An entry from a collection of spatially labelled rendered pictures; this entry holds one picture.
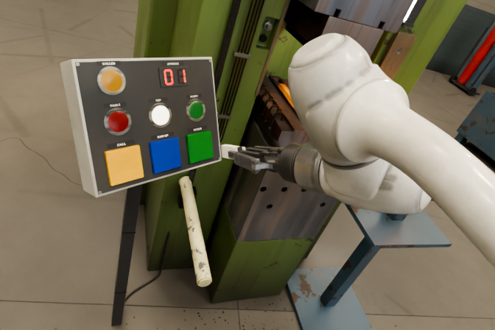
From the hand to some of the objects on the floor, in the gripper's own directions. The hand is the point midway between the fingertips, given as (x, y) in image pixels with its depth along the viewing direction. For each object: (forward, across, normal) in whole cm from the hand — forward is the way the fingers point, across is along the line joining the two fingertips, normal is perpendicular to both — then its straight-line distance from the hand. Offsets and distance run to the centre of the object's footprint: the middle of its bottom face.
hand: (233, 152), depth 75 cm
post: (+75, -10, -81) cm, 110 cm away
